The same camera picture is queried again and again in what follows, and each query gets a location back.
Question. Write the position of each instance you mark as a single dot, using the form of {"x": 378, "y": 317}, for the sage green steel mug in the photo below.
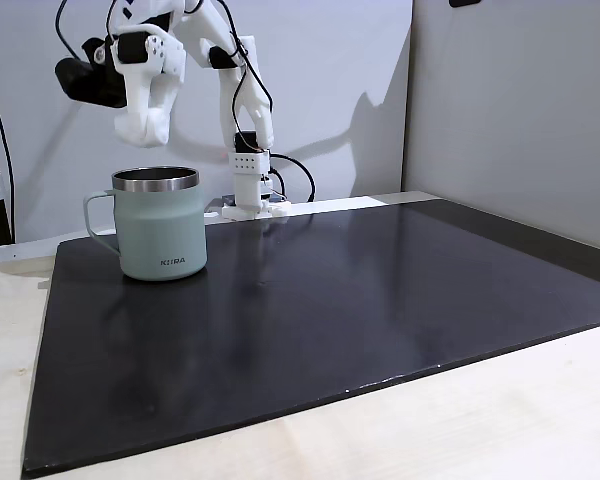
{"x": 160, "y": 235}

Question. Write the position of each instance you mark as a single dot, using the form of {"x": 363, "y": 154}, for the black rubber mat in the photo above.
{"x": 330, "y": 300}

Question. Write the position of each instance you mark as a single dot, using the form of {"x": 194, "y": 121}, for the black camera box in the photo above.
{"x": 87, "y": 85}

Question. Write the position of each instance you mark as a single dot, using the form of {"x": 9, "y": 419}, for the small black wall fixture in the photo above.
{"x": 465, "y": 2}

